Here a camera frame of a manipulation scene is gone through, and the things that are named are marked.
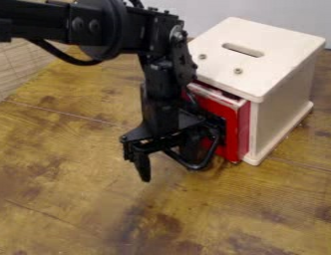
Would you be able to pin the black metal drawer handle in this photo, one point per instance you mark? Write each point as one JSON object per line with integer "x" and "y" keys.
{"x": 196, "y": 146}

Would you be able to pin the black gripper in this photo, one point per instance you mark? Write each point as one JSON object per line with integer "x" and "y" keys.
{"x": 166, "y": 119}

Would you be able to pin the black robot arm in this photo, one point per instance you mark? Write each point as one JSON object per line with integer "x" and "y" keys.
{"x": 87, "y": 32}

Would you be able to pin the woven mat at left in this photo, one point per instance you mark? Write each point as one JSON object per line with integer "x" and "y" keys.
{"x": 21, "y": 60}

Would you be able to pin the white wooden box cabinet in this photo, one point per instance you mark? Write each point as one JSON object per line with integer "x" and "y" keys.
{"x": 265, "y": 64}

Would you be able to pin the red drawer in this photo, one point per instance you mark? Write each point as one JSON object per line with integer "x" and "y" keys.
{"x": 227, "y": 110}

